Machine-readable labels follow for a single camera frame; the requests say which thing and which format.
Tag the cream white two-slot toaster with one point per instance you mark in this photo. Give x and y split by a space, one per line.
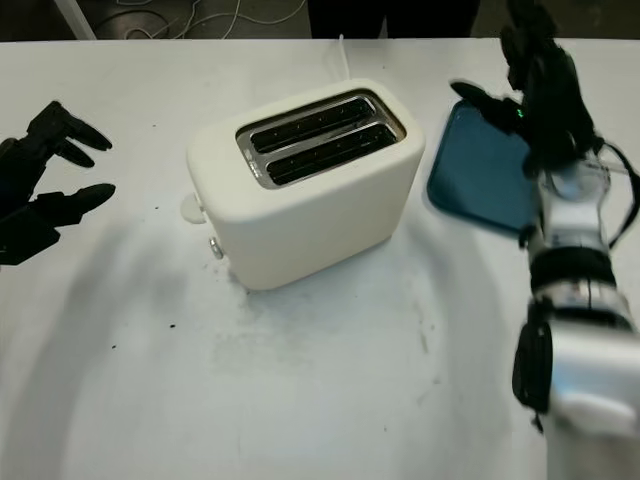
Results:
310 225

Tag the teal plastic tray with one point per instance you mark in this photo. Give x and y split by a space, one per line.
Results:
480 180

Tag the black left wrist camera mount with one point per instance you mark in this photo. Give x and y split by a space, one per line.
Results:
22 240

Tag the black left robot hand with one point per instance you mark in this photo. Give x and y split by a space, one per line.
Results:
20 165

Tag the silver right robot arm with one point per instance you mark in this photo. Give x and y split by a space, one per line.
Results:
580 300

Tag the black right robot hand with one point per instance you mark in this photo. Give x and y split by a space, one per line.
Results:
555 115

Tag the white table leg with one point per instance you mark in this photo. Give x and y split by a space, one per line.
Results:
80 19

